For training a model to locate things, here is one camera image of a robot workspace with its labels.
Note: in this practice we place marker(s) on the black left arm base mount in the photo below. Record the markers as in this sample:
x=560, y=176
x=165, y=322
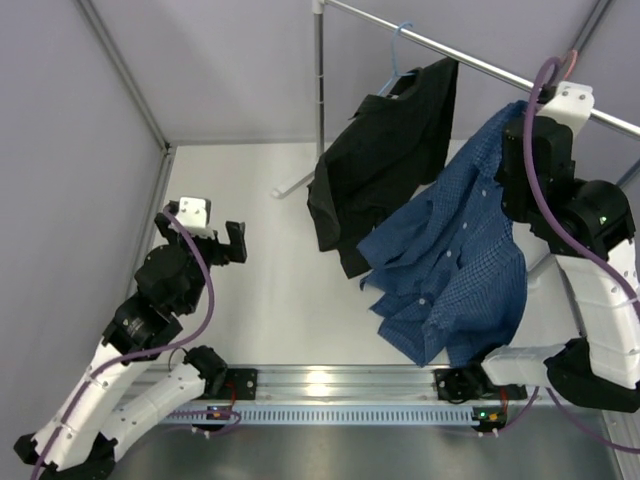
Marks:
x=240, y=384

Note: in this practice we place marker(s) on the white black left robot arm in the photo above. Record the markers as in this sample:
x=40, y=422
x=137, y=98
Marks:
x=94, y=430

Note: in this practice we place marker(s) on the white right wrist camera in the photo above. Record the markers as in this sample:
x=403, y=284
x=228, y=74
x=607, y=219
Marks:
x=570, y=106

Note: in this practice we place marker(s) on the silver clothes rack top bar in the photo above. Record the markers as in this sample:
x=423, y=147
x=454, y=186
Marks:
x=604, y=119

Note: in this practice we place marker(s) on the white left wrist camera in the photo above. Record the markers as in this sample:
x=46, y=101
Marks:
x=192, y=215

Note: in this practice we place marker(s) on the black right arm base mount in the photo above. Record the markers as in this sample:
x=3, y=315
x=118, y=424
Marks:
x=460, y=385

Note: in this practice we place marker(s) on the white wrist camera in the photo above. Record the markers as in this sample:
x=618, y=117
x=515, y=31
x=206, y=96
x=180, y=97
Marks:
x=570, y=106
x=192, y=215

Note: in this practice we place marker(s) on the grey slotted cable duct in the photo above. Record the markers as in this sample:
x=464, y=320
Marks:
x=439, y=415

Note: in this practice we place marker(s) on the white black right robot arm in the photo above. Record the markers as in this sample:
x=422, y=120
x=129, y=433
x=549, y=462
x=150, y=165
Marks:
x=600, y=368

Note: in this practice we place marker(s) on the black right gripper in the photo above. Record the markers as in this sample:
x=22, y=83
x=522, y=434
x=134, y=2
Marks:
x=501, y=179

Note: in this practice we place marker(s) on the silver left rack pole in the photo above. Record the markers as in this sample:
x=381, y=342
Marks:
x=318, y=17

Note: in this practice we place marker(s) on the pink wire hanger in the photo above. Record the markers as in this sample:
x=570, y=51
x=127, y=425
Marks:
x=570, y=62

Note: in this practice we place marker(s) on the blue wire hanger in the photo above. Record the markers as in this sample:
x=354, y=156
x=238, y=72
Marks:
x=396, y=72

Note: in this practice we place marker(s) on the blue checked shirt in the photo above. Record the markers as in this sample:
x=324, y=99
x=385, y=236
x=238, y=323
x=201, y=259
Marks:
x=452, y=277

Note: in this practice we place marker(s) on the silver right rack pole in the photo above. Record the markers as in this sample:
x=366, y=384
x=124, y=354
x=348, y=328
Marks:
x=623, y=182

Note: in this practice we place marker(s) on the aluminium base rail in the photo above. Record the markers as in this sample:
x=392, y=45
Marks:
x=307, y=385

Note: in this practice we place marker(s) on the black pinstriped shirt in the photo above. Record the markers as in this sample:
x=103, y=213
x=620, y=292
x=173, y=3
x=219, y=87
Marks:
x=393, y=144

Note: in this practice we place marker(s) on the white left rack foot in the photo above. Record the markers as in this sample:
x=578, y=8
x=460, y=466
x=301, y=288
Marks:
x=286, y=187

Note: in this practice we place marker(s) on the silver rack pole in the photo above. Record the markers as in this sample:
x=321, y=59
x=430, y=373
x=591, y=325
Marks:
x=623, y=182
x=318, y=17

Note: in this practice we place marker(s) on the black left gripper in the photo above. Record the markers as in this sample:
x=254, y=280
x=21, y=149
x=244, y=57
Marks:
x=236, y=251

